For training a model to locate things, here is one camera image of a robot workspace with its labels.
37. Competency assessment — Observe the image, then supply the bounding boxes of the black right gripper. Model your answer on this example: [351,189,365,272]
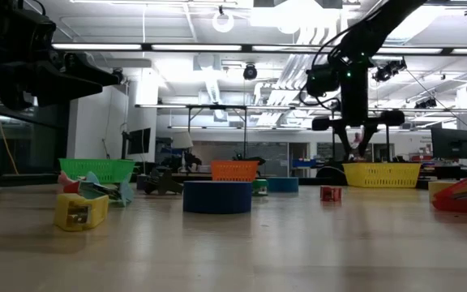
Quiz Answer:
[311,64,405,162]

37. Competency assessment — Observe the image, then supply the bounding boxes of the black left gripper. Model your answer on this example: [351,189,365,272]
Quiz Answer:
[0,47,120,111]

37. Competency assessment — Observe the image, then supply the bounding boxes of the light blue tape roll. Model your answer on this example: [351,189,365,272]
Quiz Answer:
[266,176,300,194]

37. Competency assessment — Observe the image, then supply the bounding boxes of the dark grey toy plane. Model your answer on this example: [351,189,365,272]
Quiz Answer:
[143,168,185,196]

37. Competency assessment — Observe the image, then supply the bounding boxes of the royal blue tape roll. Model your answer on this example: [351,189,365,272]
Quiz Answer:
[182,180,254,215]

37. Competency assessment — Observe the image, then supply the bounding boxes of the green mini stapler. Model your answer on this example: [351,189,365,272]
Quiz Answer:
[251,178,269,197]

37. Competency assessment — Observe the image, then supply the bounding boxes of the yellow mini stapler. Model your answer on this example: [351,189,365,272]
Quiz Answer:
[53,192,109,233]

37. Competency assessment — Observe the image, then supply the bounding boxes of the yellow plastic basket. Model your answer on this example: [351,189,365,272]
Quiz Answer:
[341,162,422,189]

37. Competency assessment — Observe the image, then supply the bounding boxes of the blue box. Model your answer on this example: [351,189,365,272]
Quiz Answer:
[292,158,318,169]

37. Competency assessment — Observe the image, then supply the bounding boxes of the black ceiling spotlight cluster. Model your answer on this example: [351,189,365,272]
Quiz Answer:
[371,58,408,84]

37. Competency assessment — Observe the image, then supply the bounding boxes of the small black ceiling spotlight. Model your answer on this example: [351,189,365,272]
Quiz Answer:
[414,97,438,110]

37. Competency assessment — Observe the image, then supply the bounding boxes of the green plastic basket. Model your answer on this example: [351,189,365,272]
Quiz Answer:
[58,157,136,184]

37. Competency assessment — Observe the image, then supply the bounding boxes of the black desk monitor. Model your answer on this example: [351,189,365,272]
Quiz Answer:
[431,127,467,160]

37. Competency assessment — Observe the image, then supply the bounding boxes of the white shade table lamp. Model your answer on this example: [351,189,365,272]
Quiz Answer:
[171,131,195,174]

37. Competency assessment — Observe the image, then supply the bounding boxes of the long ceiling light bar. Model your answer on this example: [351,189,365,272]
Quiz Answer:
[50,42,467,57]

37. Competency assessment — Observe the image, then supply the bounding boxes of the orange plastic basket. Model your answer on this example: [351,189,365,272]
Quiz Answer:
[210,160,260,183]

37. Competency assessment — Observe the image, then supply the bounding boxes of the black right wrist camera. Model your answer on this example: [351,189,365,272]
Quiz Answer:
[305,64,342,98]

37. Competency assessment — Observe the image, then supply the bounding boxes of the black wall monitor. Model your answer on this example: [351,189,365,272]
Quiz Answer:
[122,127,152,155]

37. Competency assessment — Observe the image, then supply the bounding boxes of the yellow cable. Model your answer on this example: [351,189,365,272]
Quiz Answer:
[0,85,19,175]

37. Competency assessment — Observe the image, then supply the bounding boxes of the black aluminium table frame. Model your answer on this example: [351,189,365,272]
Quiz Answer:
[0,172,467,195]

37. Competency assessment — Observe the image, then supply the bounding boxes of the white ring lamp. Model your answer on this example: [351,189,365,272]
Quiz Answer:
[212,10,235,34]

